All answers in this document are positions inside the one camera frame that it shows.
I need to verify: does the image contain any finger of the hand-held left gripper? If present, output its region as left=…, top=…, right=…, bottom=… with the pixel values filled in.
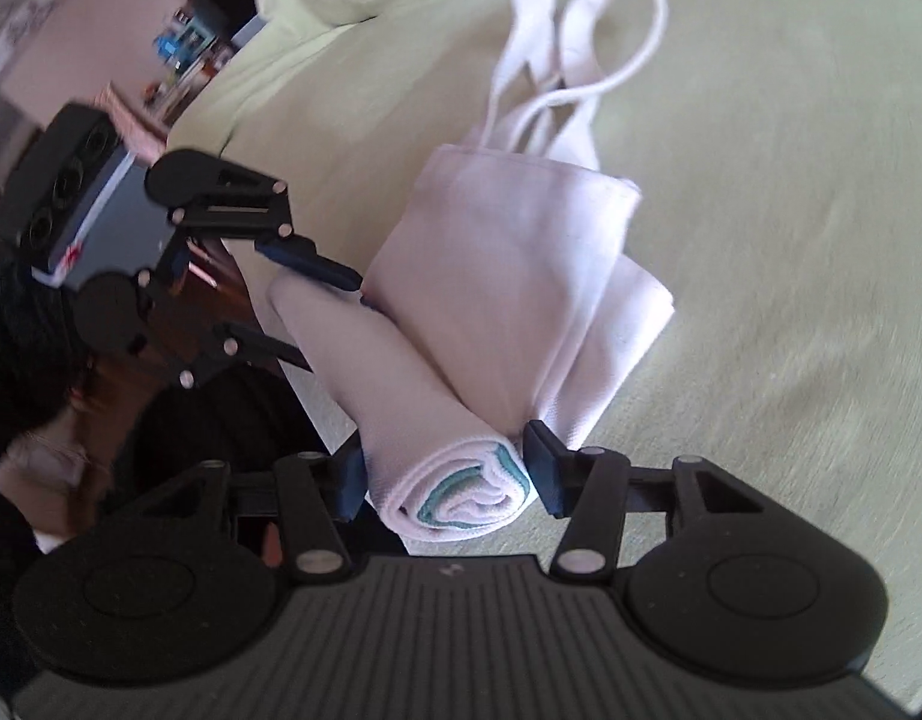
left=176, top=320, right=313, bottom=391
left=145, top=149, right=365, bottom=295

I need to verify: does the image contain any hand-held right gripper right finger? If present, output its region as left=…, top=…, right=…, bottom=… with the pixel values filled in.
left=522, top=419, right=779, bottom=581

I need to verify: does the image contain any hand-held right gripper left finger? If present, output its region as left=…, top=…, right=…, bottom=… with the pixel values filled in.
left=140, top=440, right=370, bottom=585

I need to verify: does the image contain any white and green shopping bag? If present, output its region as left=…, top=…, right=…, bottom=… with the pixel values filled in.
left=269, top=0, right=676, bottom=542

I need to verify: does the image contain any person's dark clothing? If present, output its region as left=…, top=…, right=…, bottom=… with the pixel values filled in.
left=0, top=259, right=361, bottom=698

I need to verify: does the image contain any cluttered dark shelf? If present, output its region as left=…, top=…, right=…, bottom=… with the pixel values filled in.
left=149, top=0, right=261, bottom=104

